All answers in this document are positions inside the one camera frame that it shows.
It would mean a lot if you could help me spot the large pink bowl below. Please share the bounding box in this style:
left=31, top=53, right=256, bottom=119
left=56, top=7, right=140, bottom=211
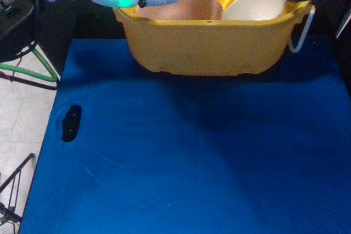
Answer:
left=135, top=0, right=223, bottom=21

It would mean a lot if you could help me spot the black equipment box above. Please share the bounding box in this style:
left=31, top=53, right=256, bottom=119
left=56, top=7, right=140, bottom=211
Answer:
left=0, top=0, right=38, bottom=62

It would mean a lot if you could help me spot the yellow plastic tub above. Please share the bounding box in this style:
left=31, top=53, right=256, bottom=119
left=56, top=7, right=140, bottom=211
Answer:
left=112, top=0, right=315, bottom=77

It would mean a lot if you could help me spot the green cable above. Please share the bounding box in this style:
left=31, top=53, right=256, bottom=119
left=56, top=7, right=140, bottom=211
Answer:
left=0, top=41, right=60, bottom=84

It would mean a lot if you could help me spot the small grey bowl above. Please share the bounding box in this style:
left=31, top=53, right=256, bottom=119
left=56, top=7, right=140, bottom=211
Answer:
left=223, top=0, right=286, bottom=22

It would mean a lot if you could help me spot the white slanted bar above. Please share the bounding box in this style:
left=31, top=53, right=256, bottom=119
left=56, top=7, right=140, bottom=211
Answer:
left=335, top=6, right=351, bottom=39

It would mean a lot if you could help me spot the black tripod stand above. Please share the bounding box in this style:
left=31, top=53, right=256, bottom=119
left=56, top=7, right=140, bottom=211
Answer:
left=0, top=152, right=36, bottom=227

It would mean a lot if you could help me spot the blue table cover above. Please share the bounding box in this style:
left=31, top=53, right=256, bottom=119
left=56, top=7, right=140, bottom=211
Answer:
left=20, top=38, right=351, bottom=234

